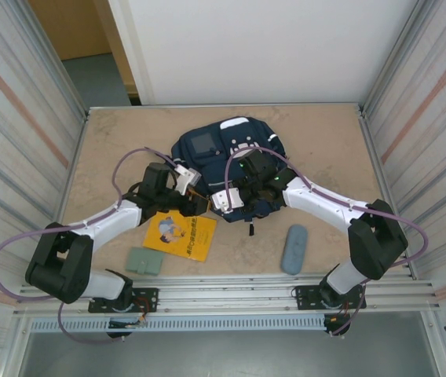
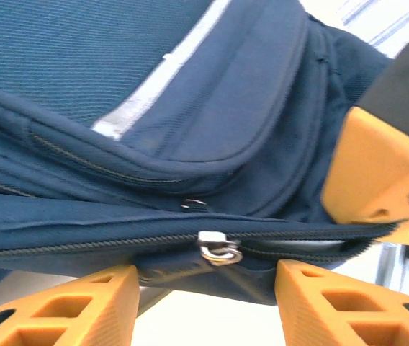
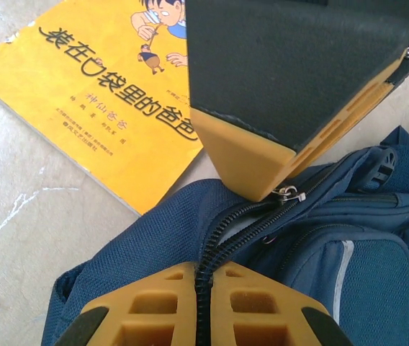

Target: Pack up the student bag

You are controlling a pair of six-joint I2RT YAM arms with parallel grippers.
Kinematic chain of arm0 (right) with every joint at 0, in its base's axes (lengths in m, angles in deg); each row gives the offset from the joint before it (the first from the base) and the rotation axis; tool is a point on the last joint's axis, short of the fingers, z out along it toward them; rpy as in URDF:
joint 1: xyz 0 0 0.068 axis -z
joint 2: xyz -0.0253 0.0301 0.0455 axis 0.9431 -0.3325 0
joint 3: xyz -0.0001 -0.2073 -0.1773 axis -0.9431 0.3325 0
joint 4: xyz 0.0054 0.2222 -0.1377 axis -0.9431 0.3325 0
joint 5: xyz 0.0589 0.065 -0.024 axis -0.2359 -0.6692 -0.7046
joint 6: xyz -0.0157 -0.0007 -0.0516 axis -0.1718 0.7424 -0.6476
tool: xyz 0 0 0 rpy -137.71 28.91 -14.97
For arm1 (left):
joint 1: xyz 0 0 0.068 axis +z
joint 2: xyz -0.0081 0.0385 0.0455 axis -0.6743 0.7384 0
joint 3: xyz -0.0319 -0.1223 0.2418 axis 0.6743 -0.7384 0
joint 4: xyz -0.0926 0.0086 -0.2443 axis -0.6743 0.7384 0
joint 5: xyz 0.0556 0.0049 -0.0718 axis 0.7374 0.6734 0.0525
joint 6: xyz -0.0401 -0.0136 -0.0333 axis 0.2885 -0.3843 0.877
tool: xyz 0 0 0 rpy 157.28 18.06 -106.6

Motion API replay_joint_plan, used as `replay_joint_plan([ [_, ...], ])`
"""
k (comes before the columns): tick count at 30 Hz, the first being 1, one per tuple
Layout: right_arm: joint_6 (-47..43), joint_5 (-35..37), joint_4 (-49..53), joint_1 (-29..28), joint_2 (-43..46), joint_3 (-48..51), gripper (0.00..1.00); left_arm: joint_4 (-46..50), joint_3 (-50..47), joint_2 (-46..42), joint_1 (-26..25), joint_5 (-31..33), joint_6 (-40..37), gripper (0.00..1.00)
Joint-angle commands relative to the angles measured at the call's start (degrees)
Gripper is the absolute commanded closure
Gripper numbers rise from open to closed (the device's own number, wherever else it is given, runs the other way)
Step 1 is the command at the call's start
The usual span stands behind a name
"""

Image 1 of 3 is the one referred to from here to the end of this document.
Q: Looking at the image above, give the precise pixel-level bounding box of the yellow picture book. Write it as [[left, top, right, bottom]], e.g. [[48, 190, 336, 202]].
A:
[[142, 210, 218, 263]]

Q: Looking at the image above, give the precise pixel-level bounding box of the navy blue backpack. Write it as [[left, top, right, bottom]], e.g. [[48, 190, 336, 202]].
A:
[[170, 115, 287, 224]]

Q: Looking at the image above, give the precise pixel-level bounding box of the green wallet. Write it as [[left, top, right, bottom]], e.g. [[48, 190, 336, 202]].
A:
[[124, 246, 165, 276]]

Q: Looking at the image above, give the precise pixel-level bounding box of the blue grey glasses case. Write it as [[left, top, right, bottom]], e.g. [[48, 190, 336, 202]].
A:
[[280, 224, 309, 275]]

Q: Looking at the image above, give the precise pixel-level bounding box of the brown wooden door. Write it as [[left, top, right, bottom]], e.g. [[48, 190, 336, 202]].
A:
[[28, 0, 140, 95]]

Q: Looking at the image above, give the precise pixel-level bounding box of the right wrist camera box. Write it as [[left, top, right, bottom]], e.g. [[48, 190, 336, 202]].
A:
[[210, 188, 244, 216]]

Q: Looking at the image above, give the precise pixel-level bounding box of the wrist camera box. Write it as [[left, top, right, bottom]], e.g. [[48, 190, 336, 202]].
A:
[[210, 188, 244, 216], [174, 164, 203, 196]]

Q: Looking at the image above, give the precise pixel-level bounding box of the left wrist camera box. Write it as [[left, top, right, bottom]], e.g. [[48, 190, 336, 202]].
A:
[[174, 164, 203, 196]]

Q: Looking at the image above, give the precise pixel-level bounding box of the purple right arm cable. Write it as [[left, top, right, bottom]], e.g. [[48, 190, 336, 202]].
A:
[[224, 146, 430, 338]]

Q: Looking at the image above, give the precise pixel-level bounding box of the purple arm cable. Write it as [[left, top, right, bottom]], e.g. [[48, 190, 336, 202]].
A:
[[224, 146, 430, 338], [0, 145, 179, 346]]

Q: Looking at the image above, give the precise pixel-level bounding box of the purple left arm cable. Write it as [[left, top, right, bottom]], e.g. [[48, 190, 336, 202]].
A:
[[0, 145, 179, 346]]

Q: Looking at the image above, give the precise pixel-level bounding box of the aluminium rail frame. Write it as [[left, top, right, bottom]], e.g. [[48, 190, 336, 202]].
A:
[[13, 274, 442, 315]]

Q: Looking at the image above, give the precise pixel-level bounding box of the aluminium table side rail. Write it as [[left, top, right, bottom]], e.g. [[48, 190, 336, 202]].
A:
[[358, 104, 419, 280], [42, 108, 90, 284]]

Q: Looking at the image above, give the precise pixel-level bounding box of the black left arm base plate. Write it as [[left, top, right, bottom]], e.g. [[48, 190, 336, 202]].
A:
[[88, 287, 160, 314]]

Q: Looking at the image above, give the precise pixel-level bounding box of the grey slotted cable duct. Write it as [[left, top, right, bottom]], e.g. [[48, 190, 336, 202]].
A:
[[29, 317, 328, 331]]

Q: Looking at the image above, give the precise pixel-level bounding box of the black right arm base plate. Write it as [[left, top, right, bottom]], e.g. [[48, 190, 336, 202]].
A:
[[295, 283, 367, 311]]

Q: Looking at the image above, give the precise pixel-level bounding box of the aluminium frame post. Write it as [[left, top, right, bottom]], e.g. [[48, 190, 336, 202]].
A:
[[26, 0, 90, 119], [363, 0, 444, 115]]

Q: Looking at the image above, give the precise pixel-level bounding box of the white door frame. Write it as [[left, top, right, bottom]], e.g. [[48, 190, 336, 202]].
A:
[[108, 0, 156, 106]]

